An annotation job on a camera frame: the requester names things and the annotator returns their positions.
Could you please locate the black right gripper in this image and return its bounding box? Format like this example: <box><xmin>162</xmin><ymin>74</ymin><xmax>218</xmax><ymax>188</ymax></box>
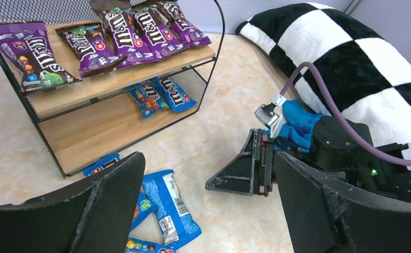
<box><xmin>205</xmin><ymin>129</ymin><xmax>310</xmax><ymax>197</ymax></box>

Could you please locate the purple candy bag bottom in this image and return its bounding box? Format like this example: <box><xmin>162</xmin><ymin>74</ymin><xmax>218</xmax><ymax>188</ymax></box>
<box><xmin>55</xmin><ymin>22</ymin><xmax>126</xmax><ymax>79</ymax></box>

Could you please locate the blue candy bag back side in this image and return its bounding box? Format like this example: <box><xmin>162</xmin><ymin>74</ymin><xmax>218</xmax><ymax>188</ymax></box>
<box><xmin>142</xmin><ymin>169</ymin><xmax>202</xmax><ymax>250</ymax></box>

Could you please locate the purple candy bag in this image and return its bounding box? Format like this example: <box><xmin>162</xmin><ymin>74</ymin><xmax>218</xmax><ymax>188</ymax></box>
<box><xmin>156</xmin><ymin>1</ymin><xmax>211</xmax><ymax>48</ymax></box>
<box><xmin>55</xmin><ymin>22</ymin><xmax>126</xmax><ymax>79</ymax></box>
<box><xmin>132</xmin><ymin>1</ymin><xmax>190</xmax><ymax>60</ymax></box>
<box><xmin>0</xmin><ymin>22</ymin><xmax>81</xmax><ymax>93</ymax></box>
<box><xmin>89</xmin><ymin>1</ymin><xmax>158</xmax><ymax>69</ymax></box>

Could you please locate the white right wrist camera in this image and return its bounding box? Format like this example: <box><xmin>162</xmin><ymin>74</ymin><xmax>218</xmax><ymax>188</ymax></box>
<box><xmin>255</xmin><ymin>93</ymin><xmax>286</xmax><ymax>139</ymax></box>

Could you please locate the blue candy bag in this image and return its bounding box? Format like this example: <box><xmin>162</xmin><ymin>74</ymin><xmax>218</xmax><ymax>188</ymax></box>
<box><xmin>82</xmin><ymin>152</ymin><xmax>157</xmax><ymax>231</ymax></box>
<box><xmin>155</xmin><ymin>77</ymin><xmax>197</xmax><ymax>113</ymax></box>
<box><xmin>142</xmin><ymin>169</ymin><xmax>202</xmax><ymax>250</ymax></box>
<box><xmin>128</xmin><ymin>83</ymin><xmax>171</xmax><ymax>119</ymax></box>
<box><xmin>124</xmin><ymin>238</ymin><xmax>177</xmax><ymax>253</ymax></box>

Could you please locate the blue cloth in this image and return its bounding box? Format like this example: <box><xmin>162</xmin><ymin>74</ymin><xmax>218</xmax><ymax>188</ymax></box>
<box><xmin>279</xmin><ymin>99</ymin><xmax>323</xmax><ymax>153</ymax></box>

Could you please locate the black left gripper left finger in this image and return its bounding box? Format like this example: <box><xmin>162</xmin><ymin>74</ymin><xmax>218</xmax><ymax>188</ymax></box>
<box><xmin>0</xmin><ymin>152</ymin><xmax>145</xmax><ymax>252</ymax></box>

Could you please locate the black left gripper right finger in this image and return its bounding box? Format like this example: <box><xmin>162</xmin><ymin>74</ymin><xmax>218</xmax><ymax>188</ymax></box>
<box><xmin>275</xmin><ymin>151</ymin><xmax>411</xmax><ymax>252</ymax></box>

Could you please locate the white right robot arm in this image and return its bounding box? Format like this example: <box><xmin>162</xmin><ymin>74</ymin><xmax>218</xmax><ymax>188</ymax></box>
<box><xmin>205</xmin><ymin>116</ymin><xmax>411</xmax><ymax>203</ymax></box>

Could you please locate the wood and wire shelf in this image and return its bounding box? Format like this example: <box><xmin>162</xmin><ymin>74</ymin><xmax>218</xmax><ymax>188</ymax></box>
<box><xmin>0</xmin><ymin>1</ymin><xmax>219</xmax><ymax>177</ymax></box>

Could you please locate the black white checkered pillow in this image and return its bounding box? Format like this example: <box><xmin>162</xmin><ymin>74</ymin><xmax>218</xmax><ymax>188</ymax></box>
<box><xmin>236</xmin><ymin>2</ymin><xmax>411</xmax><ymax>160</ymax></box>

